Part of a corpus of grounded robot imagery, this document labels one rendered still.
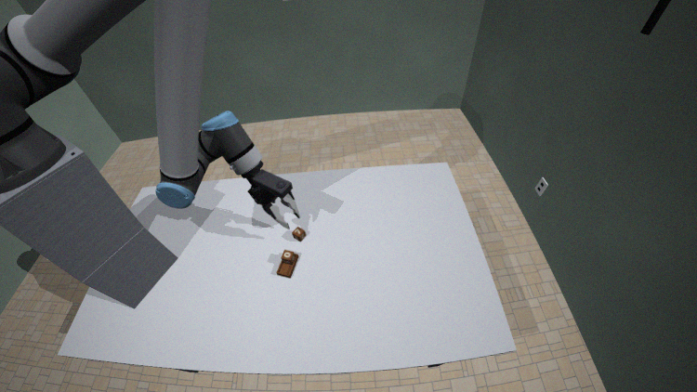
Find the brown cube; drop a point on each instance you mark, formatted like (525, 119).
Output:
(299, 234)
(288, 257)

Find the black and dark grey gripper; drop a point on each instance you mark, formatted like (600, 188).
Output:
(268, 198)

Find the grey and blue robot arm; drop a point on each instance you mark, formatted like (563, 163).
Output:
(53, 40)

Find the brown wooden tray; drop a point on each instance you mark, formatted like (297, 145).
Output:
(286, 270)

